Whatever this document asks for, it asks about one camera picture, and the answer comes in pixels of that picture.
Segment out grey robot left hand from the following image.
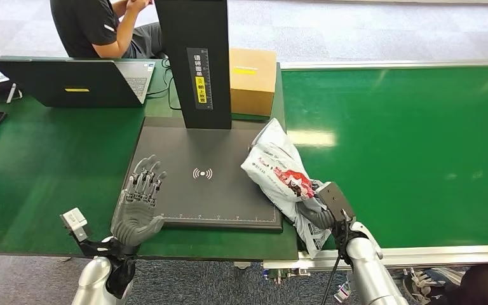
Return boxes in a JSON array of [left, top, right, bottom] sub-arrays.
[[110, 154, 168, 247]]

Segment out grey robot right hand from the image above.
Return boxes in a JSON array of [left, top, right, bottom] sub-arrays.
[[296, 205, 337, 231]]

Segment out white red plastic mailer package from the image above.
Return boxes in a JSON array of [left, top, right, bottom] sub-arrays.
[[241, 118, 334, 259]]

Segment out black inbound scanner machine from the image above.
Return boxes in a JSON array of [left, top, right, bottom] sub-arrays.
[[124, 0, 284, 233]]

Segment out green conveyor belt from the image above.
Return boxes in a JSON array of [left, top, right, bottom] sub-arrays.
[[281, 65, 488, 249]]

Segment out brown cardboard box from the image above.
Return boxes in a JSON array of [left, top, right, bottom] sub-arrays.
[[229, 48, 278, 118]]

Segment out black open laptop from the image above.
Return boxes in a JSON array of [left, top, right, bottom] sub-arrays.
[[0, 58, 156, 109]]

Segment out phone on small stand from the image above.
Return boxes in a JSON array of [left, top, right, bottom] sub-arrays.
[[0, 83, 24, 104]]

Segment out person's dark leg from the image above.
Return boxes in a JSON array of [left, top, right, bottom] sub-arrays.
[[439, 262, 488, 305]]

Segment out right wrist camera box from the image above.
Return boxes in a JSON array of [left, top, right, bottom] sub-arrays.
[[315, 182, 356, 223]]

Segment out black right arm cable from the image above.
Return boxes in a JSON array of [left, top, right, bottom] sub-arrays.
[[320, 219, 350, 305]]

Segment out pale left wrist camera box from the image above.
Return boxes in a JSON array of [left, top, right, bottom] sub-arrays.
[[60, 208, 92, 244]]

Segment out aluminium conveyor frame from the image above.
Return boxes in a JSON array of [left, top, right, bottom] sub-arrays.
[[262, 58, 488, 279]]

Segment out black machine cables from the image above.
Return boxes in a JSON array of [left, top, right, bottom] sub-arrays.
[[146, 58, 182, 111]]

